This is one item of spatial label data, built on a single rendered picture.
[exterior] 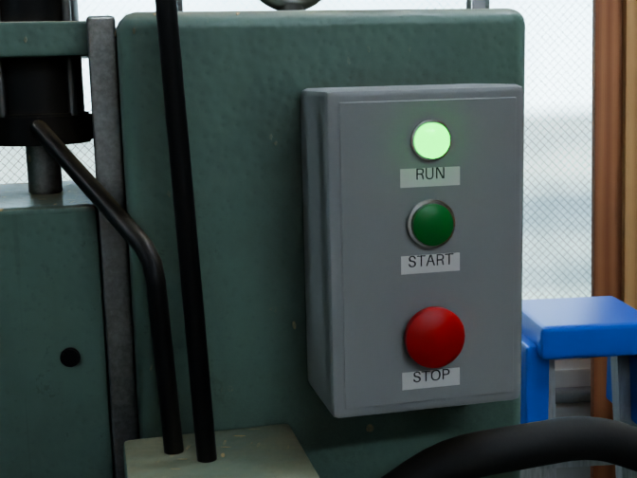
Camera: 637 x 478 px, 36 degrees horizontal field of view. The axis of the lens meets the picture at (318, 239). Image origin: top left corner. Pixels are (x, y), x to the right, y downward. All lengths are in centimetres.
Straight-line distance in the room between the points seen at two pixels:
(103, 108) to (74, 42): 5
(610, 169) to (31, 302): 151
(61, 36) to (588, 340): 89
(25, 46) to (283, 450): 26
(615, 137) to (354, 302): 150
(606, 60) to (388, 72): 142
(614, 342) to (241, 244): 86
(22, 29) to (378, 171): 22
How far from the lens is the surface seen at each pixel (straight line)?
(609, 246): 195
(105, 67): 53
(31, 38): 57
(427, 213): 46
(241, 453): 50
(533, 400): 133
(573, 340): 130
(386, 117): 46
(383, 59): 52
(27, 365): 56
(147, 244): 49
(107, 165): 54
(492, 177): 48
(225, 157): 51
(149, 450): 51
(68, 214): 54
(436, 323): 47
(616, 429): 57
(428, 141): 46
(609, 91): 193
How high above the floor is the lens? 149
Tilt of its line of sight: 10 degrees down
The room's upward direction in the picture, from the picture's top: 1 degrees counter-clockwise
